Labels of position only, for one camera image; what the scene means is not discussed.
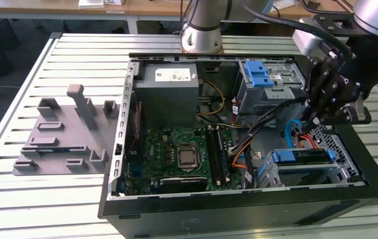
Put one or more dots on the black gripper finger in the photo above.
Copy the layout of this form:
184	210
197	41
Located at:
345	115
323	84

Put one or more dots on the hard disk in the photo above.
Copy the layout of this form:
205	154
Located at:
284	156

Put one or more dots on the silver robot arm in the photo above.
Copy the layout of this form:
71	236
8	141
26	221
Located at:
203	37

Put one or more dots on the metal disk bay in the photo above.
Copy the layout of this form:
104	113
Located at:
308	169

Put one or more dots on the metal optical drive cage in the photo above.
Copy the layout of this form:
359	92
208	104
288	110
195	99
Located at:
275	94

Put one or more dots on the blue plastic drive latch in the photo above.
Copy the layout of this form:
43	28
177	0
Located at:
257	74

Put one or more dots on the black RAM slot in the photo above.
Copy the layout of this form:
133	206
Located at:
213	154

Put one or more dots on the grey power supply unit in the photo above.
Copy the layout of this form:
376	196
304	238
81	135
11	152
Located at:
165	104

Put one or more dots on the silver CPU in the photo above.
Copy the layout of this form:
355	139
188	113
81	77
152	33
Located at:
187	158

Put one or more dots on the green motherboard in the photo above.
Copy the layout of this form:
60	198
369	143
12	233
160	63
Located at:
163	144

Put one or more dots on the black graphics card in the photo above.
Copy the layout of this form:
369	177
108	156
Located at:
183	184

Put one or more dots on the black PC case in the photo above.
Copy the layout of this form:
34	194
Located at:
209	216

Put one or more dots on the small white box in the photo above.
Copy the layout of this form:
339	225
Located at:
115	2

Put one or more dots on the grey parts rack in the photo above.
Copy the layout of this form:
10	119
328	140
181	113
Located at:
69	139

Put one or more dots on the wooden desk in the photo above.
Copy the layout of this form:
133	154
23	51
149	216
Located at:
69	5

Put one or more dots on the small RAM stick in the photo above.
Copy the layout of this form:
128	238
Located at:
56	150

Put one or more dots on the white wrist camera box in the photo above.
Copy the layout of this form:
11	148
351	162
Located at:
308	41

